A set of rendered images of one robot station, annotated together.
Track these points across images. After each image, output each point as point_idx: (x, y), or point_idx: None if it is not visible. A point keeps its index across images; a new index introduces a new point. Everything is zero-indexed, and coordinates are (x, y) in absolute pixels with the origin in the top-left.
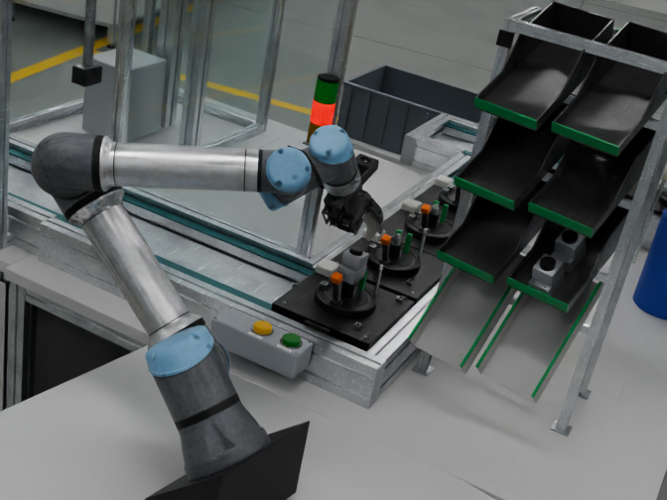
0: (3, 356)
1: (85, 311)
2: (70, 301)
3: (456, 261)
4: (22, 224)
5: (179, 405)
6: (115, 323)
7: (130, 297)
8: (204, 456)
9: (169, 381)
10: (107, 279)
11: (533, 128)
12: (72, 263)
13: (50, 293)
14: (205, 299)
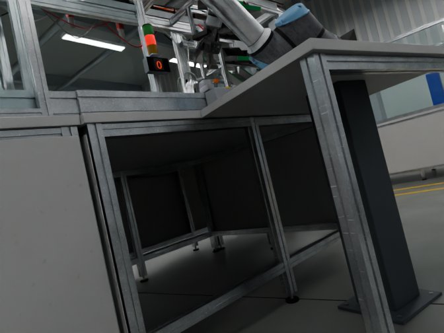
0: (92, 205)
1: (155, 115)
2: (143, 113)
3: (244, 57)
4: (55, 101)
5: (318, 22)
6: (175, 113)
7: (248, 16)
8: (337, 36)
9: (310, 14)
10: (139, 109)
11: (242, 4)
12: (111, 110)
13: (127, 115)
14: (193, 94)
